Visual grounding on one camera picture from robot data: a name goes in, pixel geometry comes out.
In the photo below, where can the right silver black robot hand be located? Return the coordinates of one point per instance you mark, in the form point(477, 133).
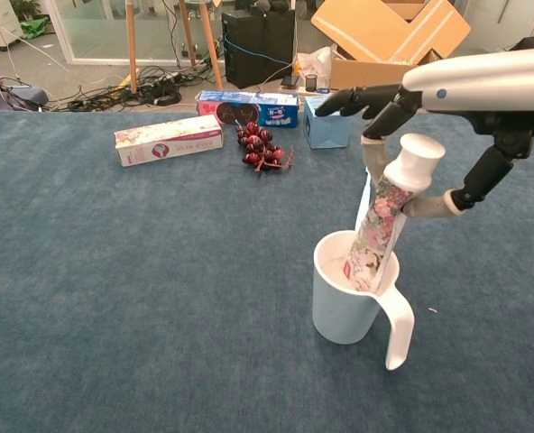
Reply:
point(474, 81)

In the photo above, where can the light blue toothbrush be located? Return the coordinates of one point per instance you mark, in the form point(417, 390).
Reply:
point(362, 207)

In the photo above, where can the floral toothpaste tube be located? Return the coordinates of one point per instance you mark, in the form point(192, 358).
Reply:
point(380, 225)

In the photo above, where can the floral long box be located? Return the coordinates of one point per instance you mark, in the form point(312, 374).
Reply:
point(168, 140)

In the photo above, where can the open brown cardboard box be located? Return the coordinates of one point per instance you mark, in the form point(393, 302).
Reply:
point(371, 72)

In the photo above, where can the flattened brown cardboard sheet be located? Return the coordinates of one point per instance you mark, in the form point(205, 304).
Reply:
point(375, 27)

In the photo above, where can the small light blue box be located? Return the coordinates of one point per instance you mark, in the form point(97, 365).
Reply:
point(328, 133)

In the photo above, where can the white plastic bag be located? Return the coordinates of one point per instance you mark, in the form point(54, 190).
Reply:
point(316, 63)

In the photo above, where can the black mesh pen holder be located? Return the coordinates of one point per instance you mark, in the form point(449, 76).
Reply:
point(311, 83)

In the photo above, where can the black phone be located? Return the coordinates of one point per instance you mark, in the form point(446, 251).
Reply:
point(290, 80)

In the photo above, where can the blue pink cookie box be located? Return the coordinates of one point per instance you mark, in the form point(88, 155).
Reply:
point(276, 115)

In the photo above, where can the black computer tower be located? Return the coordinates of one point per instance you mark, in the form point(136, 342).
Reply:
point(258, 49)

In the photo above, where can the dark red grape bunch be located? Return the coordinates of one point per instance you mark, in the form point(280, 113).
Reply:
point(258, 146)

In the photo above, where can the wooden stand leg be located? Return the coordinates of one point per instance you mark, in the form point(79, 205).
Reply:
point(132, 45)
point(187, 31)
point(210, 45)

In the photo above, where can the blue felt table mat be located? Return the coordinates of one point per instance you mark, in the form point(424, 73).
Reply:
point(113, 293)

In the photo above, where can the green bag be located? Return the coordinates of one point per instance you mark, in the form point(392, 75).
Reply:
point(34, 27)

